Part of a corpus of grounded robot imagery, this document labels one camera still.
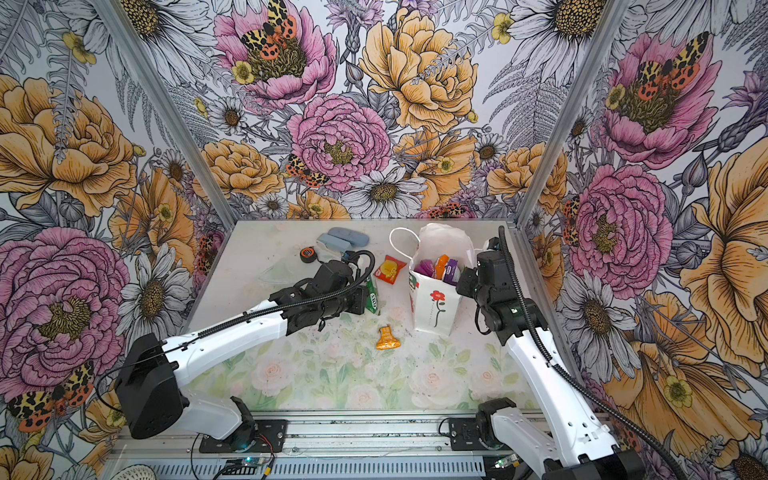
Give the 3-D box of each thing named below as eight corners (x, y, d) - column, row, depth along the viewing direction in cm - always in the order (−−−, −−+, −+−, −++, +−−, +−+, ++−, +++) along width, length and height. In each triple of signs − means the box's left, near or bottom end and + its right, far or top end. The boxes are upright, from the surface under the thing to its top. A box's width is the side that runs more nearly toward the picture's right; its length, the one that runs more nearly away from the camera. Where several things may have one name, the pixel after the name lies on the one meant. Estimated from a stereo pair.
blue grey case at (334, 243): (319, 245, 116) (316, 236, 113) (325, 238, 118) (323, 230, 115) (347, 258, 112) (346, 250, 108) (353, 251, 114) (352, 243, 111)
